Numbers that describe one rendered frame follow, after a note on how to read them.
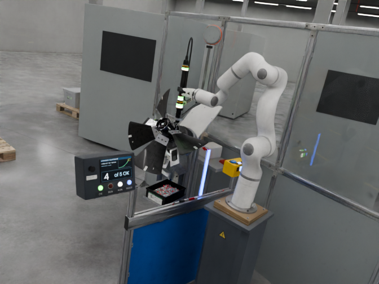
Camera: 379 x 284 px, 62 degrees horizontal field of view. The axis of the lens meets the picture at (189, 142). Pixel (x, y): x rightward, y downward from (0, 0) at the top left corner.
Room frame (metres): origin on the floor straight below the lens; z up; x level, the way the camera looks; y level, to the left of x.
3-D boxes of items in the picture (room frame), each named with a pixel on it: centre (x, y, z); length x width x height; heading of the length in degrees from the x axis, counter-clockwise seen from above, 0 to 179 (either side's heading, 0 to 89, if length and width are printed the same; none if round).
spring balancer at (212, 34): (2.82, -0.04, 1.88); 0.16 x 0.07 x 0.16; 78
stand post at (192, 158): (2.44, -0.04, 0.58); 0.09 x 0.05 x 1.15; 43
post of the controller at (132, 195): (1.49, 0.25, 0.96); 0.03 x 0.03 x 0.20; 43
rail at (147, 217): (1.78, -0.06, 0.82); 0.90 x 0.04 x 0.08; 133
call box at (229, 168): (2.05, -0.35, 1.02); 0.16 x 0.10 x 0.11; 133
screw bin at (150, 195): (1.85, 0.10, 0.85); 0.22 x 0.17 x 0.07; 147
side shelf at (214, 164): (2.57, -0.22, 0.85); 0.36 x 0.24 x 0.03; 43
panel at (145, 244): (1.78, -0.06, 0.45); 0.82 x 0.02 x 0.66; 133
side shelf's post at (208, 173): (2.57, -0.22, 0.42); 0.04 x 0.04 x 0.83; 43
